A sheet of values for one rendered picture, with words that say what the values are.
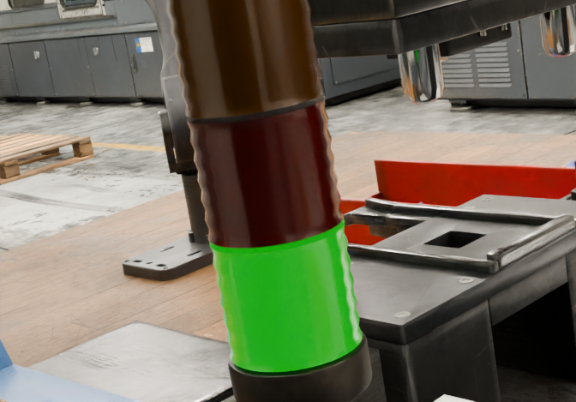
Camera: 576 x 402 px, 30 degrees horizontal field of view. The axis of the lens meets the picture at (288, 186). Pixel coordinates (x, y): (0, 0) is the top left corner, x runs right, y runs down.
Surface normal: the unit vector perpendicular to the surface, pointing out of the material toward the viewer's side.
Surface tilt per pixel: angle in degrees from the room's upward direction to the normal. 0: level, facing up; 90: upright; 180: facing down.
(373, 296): 0
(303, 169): 76
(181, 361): 0
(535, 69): 90
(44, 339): 0
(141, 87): 90
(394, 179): 90
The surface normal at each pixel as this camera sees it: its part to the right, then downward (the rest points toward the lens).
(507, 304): 0.68, 0.05
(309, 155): 0.65, 0.30
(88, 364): -0.16, -0.96
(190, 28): -0.69, 0.03
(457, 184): -0.71, 0.26
